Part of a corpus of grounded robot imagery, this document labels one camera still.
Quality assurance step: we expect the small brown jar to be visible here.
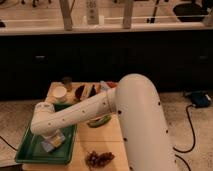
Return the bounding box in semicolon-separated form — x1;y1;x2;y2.
62;77;72;92

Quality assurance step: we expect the right wooden post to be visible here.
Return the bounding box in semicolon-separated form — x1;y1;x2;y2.
122;0;134;29

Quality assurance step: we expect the left wooden post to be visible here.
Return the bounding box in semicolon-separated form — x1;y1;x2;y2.
59;0;73;31

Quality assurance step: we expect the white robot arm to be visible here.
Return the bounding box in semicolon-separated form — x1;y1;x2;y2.
30;74;179;171

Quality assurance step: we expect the green plastic tray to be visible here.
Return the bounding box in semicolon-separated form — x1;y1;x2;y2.
14;103;78;165

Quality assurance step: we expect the black cabinet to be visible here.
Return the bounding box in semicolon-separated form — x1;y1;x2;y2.
0;30;213;100

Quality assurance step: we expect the black round chair base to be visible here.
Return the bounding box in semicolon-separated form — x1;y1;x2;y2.
173;3;207;22

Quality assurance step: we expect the white cup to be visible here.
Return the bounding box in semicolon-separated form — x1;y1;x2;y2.
52;86;67;103

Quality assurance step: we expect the bunch of dark grapes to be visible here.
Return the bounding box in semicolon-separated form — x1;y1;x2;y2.
85;151;115;168

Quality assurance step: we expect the wooden post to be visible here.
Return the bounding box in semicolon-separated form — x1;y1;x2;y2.
122;0;134;29
59;0;73;31

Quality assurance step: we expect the black floor cable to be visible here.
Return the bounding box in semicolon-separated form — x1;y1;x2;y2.
173;104;197;171

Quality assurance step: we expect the dark small vegetable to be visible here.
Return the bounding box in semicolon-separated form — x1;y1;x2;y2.
89;85;96;97

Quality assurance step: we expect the wooden table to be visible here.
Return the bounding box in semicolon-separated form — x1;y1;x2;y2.
21;81;130;171

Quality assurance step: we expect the dark red eggplant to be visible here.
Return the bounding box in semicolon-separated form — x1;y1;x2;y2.
75;85;85;100

